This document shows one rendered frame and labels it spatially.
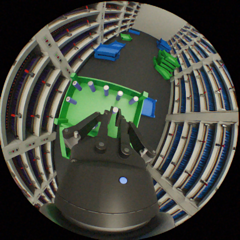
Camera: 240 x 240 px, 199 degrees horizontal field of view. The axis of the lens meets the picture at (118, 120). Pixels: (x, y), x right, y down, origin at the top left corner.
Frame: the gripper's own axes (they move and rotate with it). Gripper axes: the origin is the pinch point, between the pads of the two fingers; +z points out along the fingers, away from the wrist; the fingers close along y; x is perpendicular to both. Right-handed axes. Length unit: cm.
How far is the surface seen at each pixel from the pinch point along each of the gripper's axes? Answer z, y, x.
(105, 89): 5.0, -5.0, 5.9
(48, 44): 6, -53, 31
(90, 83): 5.1, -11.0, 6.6
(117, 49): 75, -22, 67
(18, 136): -16, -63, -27
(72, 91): 8.3, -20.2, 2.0
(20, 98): -5, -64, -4
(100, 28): 49, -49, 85
